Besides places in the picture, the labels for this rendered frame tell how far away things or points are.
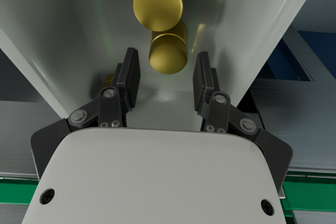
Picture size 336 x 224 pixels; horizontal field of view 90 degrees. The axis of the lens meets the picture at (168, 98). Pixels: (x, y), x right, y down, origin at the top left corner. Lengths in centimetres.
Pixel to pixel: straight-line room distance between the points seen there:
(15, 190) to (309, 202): 36
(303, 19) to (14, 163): 57
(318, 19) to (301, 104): 26
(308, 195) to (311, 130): 7
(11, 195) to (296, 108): 39
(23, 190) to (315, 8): 58
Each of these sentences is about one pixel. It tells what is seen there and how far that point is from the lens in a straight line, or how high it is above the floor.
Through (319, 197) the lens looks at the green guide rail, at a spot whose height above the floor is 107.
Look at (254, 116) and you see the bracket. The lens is 22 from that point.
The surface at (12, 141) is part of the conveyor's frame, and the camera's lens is 36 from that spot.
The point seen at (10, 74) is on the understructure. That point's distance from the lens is 86.
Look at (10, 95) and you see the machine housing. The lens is 77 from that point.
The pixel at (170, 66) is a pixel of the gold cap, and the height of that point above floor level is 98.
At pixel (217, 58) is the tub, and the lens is 18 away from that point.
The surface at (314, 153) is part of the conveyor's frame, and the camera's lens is 24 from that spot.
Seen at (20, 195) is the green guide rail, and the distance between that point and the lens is 34.
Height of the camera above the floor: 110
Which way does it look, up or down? 38 degrees down
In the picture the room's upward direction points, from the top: 177 degrees counter-clockwise
